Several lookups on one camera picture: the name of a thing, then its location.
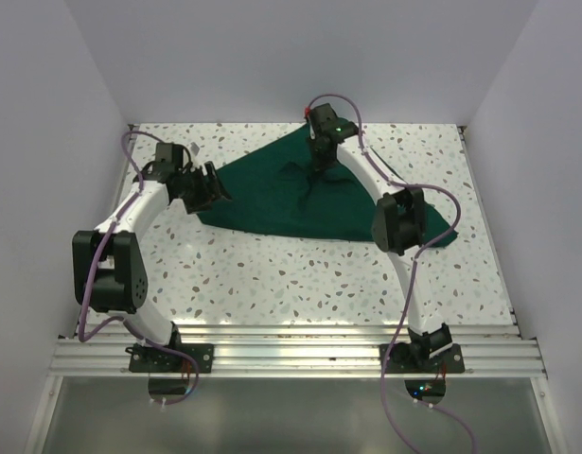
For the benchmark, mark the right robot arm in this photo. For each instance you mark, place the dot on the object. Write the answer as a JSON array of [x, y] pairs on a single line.
[[398, 229]]

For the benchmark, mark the green surgical drape cloth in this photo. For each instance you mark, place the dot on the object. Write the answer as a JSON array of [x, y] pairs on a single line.
[[276, 192]]

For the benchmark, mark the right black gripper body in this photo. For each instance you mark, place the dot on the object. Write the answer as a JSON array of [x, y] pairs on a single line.
[[321, 161]]

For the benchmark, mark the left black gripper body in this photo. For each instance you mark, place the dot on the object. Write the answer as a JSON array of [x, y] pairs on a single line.
[[196, 192]]

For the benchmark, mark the aluminium rail frame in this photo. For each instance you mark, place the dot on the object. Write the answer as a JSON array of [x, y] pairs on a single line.
[[277, 306]]

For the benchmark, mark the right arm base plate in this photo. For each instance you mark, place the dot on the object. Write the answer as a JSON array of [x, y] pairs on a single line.
[[401, 361]]

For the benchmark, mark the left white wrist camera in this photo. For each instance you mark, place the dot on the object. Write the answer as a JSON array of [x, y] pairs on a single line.
[[194, 151]]

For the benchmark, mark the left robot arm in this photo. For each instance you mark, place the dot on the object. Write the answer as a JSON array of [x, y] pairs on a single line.
[[109, 272]]

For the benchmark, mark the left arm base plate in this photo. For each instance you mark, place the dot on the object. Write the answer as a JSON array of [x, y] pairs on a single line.
[[153, 361]]

